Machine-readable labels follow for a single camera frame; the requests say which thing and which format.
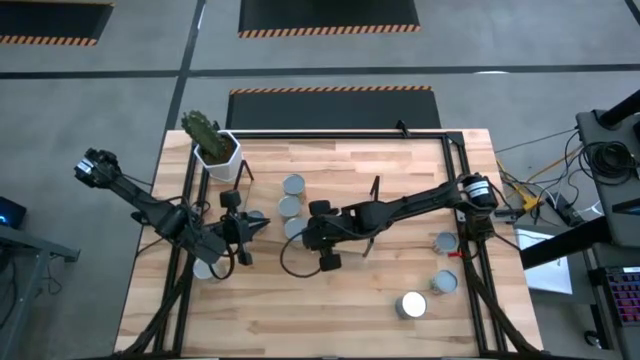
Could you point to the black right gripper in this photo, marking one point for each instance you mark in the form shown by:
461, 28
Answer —
330, 232

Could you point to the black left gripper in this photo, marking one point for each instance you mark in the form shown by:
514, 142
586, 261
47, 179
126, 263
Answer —
234, 227

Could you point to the blue tomatoes label tin can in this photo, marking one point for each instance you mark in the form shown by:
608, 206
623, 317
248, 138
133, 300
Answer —
294, 228

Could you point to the short mandarin oranges tin can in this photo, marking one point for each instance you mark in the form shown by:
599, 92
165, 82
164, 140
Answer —
256, 213

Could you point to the tin can grey lid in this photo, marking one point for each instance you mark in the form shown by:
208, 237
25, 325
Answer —
444, 281
289, 206

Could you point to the pineapple label tin can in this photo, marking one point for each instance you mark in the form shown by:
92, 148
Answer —
294, 184

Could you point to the wooden shelf black metal frame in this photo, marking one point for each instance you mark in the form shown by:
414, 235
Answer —
340, 187

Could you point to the green oranges label tin can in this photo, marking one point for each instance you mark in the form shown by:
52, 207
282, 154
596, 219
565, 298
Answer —
201, 271

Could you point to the peaches label tin can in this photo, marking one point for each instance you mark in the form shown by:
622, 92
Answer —
445, 242

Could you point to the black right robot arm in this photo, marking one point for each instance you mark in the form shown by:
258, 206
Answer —
410, 202

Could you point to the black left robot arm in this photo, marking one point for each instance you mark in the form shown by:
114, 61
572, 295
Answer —
150, 207

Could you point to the white plant pot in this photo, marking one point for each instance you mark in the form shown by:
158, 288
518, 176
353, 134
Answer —
222, 172

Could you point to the green cactus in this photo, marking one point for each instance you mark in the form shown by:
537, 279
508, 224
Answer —
207, 137

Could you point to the black mat hazard stripe edge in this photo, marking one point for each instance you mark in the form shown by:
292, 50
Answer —
325, 15
50, 20
325, 110

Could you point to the small red clip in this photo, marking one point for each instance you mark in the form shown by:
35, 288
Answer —
453, 254

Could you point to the grey metal stand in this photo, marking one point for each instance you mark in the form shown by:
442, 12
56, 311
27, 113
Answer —
50, 248

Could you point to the black device blue light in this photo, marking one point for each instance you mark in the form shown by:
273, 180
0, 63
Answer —
12, 212

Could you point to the white paper sheet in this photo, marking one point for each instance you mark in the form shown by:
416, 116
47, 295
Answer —
550, 277

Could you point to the black diagonal beam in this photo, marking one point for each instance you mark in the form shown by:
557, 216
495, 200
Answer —
565, 242

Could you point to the black power adapter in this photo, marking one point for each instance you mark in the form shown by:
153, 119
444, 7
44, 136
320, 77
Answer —
565, 212

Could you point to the backlit keyboard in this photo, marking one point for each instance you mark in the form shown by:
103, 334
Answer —
625, 295

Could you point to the black pole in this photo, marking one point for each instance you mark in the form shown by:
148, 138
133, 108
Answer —
620, 110

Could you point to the black aluminium rig frame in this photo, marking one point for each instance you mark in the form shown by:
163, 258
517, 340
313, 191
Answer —
325, 135

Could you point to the small black bracket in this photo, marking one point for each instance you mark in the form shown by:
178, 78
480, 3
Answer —
402, 128

